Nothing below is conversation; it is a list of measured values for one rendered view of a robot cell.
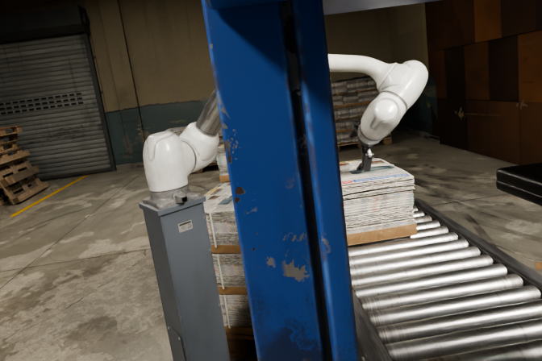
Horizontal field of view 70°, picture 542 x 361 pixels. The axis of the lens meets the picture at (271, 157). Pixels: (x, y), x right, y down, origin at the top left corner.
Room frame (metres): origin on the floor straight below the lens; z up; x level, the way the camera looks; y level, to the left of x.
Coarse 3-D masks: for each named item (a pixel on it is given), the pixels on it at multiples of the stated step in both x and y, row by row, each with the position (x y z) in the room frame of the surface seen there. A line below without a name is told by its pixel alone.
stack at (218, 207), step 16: (208, 192) 2.27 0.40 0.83; (224, 192) 2.22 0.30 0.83; (208, 208) 1.93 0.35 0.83; (224, 208) 1.90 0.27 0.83; (208, 224) 1.88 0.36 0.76; (224, 224) 1.85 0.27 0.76; (224, 240) 1.85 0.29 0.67; (224, 256) 1.86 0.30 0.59; (240, 256) 1.84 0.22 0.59; (224, 272) 1.87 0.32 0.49; (240, 272) 1.85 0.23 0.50; (224, 304) 1.88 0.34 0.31; (240, 304) 1.85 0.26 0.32; (224, 320) 1.89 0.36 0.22; (240, 320) 1.86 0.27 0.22; (240, 336) 1.86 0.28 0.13; (240, 352) 1.86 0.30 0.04
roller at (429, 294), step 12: (504, 276) 0.98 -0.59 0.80; (516, 276) 0.98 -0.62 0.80; (432, 288) 0.97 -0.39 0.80; (444, 288) 0.97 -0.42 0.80; (456, 288) 0.96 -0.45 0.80; (468, 288) 0.96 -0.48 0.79; (480, 288) 0.96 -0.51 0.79; (492, 288) 0.96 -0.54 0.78; (504, 288) 0.96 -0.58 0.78; (360, 300) 0.97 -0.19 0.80; (372, 300) 0.96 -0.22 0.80; (384, 300) 0.96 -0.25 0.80; (396, 300) 0.95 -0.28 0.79; (408, 300) 0.95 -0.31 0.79; (420, 300) 0.95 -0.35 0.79; (432, 300) 0.95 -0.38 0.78
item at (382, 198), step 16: (352, 176) 1.39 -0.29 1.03; (368, 176) 1.36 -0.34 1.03; (384, 176) 1.34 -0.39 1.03; (400, 176) 1.32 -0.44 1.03; (352, 192) 1.31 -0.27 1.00; (368, 192) 1.31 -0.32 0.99; (384, 192) 1.32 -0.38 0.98; (400, 192) 1.32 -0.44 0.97; (352, 208) 1.31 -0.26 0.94; (368, 208) 1.32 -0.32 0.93; (384, 208) 1.32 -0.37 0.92; (400, 208) 1.32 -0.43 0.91; (352, 224) 1.31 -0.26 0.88; (368, 224) 1.32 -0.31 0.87; (384, 224) 1.32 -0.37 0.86; (400, 224) 1.32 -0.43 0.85
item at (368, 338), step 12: (360, 312) 0.91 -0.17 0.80; (360, 324) 0.86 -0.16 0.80; (372, 324) 0.86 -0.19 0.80; (360, 336) 0.82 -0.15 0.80; (372, 336) 0.81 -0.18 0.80; (360, 348) 0.80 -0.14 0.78; (372, 348) 0.77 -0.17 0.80; (384, 348) 0.77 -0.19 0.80; (360, 360) 0.81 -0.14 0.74; (372, 360) 0.73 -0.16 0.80; (384, 360) 0.73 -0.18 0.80
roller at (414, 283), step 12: (492, 264) 1.06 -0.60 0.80; (420, 276) 1.04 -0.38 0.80; (432, 276) 1.04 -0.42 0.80; (444, 276) 1.03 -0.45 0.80; (456, 276) 1.03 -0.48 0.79; (468, 276) 1.03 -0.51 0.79; (480, 276) 1.03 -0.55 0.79; (492, 276) 1.03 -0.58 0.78; (360, 288) 1.02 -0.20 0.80; (372, 288) 1.02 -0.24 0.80; (384, 288) 1.02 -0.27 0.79; (396, 288) 1.02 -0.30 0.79; (408, 288) 1.01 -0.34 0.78; (420, 288) 1.01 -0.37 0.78
